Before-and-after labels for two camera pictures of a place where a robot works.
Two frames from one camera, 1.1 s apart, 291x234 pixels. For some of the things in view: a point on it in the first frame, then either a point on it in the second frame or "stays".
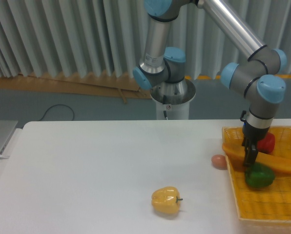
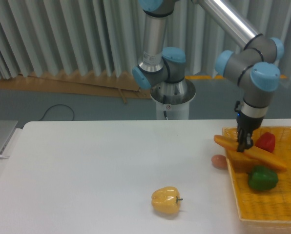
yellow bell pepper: x=165 y=200 stays
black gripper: x=252 y=134 -> x=246 y=124
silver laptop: x=0 y=132 stays
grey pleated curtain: x=113 y=37 stays
